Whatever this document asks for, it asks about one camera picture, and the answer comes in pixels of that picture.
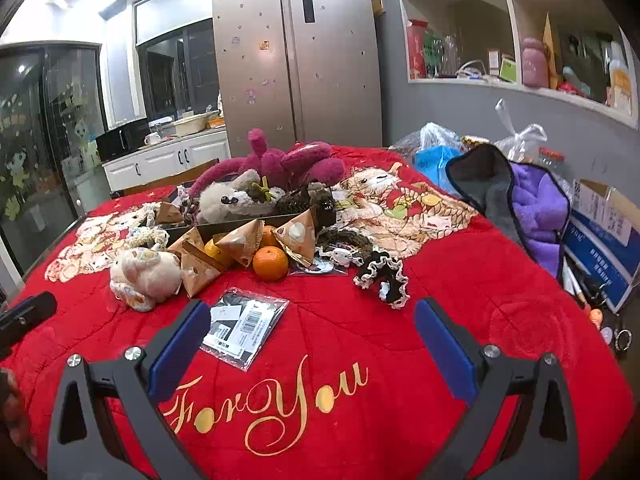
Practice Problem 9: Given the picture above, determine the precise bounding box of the clear plastic bag with food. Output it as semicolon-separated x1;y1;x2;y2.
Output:
390;122;466;161

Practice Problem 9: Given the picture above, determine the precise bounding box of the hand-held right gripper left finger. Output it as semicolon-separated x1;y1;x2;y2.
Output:
47;299;213;480

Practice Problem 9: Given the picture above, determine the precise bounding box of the white kitchen cabinet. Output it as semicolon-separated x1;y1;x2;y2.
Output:
102;127;231;193

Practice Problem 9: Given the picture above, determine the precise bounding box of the brown braided hair clip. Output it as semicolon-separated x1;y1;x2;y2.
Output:
275;187;321;216

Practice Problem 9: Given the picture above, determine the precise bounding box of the black tray box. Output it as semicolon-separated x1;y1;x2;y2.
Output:
160;180;341;247

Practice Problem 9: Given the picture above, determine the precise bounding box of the fluffy white plush toy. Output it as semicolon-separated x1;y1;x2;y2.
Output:
199;170;276;223

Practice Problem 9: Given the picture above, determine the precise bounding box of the dark kitchen window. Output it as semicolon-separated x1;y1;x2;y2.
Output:
135;17;221;121

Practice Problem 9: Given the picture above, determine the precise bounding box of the clear packet with barcode label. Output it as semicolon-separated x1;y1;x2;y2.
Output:
201;287;291;372

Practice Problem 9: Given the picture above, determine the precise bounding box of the cream plush toy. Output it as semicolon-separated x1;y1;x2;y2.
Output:
110;245;182;313

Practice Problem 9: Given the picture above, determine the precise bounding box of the glass sliding door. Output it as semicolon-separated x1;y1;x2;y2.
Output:
0;42;108;276

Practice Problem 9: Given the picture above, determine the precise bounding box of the pink container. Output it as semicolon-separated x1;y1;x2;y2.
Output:
521;37;550;88

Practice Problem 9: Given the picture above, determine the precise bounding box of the silver double-door refrigerator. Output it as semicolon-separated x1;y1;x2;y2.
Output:
211;0;383;158

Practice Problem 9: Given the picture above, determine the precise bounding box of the magenta plush toy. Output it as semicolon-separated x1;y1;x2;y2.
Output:
190;128;346;197

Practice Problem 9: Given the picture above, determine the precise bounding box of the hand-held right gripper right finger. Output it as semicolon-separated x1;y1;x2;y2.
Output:
414;296;596;480

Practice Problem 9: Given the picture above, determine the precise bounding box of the black microwave oven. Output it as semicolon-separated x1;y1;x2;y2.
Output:
95;119;151;162

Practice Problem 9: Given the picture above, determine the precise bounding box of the blue plastic bag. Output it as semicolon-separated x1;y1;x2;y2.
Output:
415;145;466;191

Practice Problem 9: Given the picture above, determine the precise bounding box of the purple and grey cloth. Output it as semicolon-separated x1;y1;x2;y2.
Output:
445;143;571;281

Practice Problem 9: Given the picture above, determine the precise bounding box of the carded white hair clip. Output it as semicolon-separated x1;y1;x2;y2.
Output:
290;246;352;277

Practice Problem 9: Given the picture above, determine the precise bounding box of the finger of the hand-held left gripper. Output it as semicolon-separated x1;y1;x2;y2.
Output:
0;291;58;361

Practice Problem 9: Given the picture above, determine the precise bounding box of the red printed blanket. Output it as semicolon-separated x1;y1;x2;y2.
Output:
0;142;636;480

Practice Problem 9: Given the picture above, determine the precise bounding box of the small black hair claw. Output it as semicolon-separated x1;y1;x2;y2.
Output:
315;197;337;228

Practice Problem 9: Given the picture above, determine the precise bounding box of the cream knitted scrunchie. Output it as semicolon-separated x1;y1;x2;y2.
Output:
127;226;168;251

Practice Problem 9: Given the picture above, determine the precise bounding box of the white wall shelf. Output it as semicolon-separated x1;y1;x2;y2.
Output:
392;0;640;131

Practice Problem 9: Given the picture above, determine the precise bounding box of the red carton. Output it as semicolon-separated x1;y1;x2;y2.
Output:
407;20;430;80

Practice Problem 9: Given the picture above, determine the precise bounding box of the brown knitted scrunchie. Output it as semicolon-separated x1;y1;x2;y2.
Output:
315;227;373;261

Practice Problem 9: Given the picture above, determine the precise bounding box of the black lace scrunchie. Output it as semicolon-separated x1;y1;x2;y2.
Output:
353;252;411;309

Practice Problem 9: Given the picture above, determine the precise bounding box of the knotted clear plastic bag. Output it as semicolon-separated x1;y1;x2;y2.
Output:
495;99;548;161

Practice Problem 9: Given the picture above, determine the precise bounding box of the brown triangular snack packet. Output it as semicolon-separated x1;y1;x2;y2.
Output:
181;241;227;297
215;218;265;267
167;225;206;257
155;201;185;226
272;208;317;267

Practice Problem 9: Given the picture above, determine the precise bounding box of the cream basin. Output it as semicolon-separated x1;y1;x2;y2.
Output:
172;112;211;137

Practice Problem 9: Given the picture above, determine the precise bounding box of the cardboard box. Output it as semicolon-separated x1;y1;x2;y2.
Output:
562;178;640;313

